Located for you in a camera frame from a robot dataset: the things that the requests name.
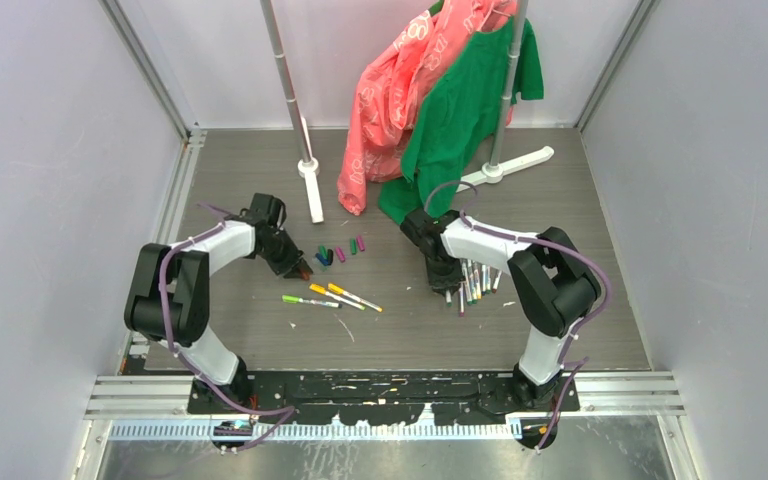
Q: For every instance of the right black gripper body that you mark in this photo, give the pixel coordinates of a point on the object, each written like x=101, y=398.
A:
x=442, y=265

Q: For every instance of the blue capped marker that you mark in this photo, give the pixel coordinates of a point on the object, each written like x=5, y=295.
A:
x=462, y=302

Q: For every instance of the magenta capped marker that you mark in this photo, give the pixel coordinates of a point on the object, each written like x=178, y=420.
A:
x=496, y=281

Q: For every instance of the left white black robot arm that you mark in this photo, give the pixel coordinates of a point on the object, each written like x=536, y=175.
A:
x=169, y=298

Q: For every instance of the clothes rack pole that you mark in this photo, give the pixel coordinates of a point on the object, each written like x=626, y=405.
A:
x=494, y=170
x=307, y=166

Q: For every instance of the yellow capped marker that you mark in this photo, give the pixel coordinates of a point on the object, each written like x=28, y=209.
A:
x=341, y=291

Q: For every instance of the left clothes rack pole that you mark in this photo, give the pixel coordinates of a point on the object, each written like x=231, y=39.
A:
x=307, y=166

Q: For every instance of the green t-shirt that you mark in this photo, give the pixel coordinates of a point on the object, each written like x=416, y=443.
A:
x=459, y=113

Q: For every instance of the orange capped marker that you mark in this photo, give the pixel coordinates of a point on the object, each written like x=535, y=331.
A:
x=324, y=291

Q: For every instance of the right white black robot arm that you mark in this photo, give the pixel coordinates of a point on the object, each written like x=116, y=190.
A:
x=556, y=287

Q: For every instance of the pink patterned garment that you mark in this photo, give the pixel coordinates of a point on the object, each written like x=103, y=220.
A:
x=390, y=91

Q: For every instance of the clear capped green marker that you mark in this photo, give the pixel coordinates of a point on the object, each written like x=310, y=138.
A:
x=468, y=284

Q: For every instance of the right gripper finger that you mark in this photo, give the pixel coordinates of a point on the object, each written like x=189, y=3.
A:
x=438, y=283
x=454, y=280

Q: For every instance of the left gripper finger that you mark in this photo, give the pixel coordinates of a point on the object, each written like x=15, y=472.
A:
x=288, y=271
x=301, y=264

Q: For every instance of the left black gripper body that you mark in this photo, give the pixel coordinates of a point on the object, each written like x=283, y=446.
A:
x=282, y=254

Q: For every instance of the right clothes rack pole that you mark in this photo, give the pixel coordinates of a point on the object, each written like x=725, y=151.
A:
x=494, y=170

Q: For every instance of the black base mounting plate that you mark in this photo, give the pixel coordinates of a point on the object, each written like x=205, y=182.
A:
x=383, y=398

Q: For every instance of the light green capped marker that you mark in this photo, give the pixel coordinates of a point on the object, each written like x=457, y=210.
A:
x=289, y=299

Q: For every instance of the perforated metal rail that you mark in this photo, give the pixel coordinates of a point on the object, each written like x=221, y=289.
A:
x=239, y=430

